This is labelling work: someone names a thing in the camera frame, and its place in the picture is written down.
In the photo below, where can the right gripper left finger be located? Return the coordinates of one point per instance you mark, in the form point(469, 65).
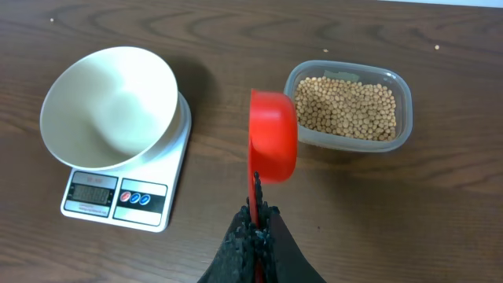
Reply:
point(234, 262)

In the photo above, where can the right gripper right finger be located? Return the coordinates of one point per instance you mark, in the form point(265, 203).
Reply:
point(280, 258)

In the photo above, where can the red plastic measuring scoop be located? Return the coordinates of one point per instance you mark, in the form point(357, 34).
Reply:
point(272, 146)

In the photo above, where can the pile of soybeans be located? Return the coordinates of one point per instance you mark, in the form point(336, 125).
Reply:
point(345, 108)

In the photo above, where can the white digital kitchen scale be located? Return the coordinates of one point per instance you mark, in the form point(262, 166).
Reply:
point(137, 196)

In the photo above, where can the cream ceramic bowl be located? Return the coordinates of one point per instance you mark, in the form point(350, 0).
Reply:
point(109, 108)

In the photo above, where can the clear plastic container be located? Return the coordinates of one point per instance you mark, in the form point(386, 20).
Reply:
point(355, 73)

